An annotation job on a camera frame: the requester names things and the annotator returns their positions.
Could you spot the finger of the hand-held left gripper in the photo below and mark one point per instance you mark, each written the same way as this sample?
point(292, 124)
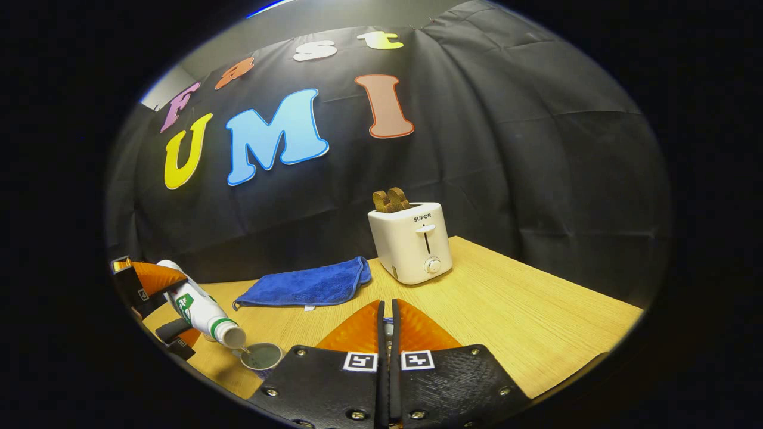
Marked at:
point(134, 292)
point(173, 330)

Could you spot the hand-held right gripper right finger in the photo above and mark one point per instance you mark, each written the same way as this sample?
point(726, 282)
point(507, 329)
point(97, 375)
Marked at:
point(441, 387)

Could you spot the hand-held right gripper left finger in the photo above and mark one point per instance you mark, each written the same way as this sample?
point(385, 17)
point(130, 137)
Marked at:
point(334, 387)

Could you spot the white green label water bottle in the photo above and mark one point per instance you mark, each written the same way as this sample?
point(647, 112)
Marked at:
point(199, 310)

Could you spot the white blue patterned teacup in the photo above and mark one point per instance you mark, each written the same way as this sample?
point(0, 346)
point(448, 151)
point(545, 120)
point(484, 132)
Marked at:
point(262, 357)

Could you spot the blue folded towel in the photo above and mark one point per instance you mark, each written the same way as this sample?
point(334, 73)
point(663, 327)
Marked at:
point(304, 286)

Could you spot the white toaster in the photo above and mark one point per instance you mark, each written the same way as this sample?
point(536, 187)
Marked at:
point(405, 244)

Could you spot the black backdrop cloth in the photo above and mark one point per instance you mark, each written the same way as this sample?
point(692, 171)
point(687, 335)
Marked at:
point(506, 149)

